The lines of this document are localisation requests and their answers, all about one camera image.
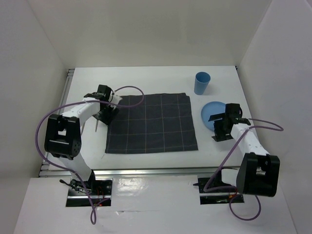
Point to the blue plastic plate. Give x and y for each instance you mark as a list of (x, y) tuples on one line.
[(211, 108)]

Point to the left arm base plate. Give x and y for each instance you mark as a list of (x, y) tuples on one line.
[(100, 194)]

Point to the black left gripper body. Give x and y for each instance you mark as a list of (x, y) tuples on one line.
[(106, 115)]

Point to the dark grey checked cloth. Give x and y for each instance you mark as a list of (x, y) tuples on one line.
[(161, 123)]

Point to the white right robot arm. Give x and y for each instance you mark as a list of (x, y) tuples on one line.
[(259, 170)]

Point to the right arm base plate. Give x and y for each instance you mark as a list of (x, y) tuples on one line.
[(221, 193)]

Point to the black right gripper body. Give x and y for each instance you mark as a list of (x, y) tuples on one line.
[(220, 131)]

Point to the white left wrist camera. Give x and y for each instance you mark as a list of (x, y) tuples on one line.
[(115, 99)]

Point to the blue plastic cup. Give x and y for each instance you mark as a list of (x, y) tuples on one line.
[(202, 80)]

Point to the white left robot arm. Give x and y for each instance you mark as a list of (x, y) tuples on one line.
[(63, 133)]

